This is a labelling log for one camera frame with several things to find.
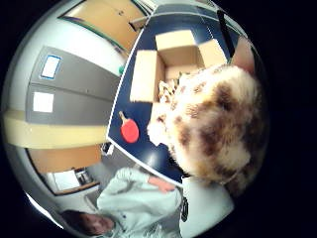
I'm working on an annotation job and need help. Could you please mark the plain white paper sheet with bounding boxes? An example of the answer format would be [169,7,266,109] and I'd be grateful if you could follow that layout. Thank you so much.
[32,91,55,114]

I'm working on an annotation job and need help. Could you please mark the white paper with blue border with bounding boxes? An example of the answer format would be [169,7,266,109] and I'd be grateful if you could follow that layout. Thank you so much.
[40,54,62,80]

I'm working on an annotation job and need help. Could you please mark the wooden desk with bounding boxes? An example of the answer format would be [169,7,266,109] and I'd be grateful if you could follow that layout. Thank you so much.
[26,144,103,175]

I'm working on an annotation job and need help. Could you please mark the red table tennis paddle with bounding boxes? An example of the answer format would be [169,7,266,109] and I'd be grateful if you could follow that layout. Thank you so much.
[118,110,141,145]

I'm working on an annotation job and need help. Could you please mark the pale soft toys in box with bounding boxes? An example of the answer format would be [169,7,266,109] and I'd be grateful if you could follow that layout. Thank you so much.
[158,70,186,104]

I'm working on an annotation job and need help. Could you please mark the white bag with black mark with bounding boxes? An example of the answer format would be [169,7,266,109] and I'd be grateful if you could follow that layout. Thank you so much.
[178,177,236,237]

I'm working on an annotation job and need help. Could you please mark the spotted brown cream soft toy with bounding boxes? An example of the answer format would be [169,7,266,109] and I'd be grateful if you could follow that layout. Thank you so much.
[147,63,269,196]

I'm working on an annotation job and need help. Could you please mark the black strip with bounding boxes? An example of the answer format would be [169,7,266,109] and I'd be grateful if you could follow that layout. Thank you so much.
[216,9,237,59]

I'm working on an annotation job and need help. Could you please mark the open cardboard box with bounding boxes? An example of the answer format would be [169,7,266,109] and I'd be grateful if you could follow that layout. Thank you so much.
[129,29,229,104]

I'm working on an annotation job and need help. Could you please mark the wooden double door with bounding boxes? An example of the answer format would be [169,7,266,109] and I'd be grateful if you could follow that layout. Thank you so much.
[58,0,149,54]

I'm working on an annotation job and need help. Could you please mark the the person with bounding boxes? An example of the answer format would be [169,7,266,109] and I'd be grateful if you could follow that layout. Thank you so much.
[60,167,184,238]

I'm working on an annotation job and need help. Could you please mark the grey cabinet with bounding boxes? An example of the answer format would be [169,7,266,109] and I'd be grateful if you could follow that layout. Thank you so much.
[25,46,121,127]

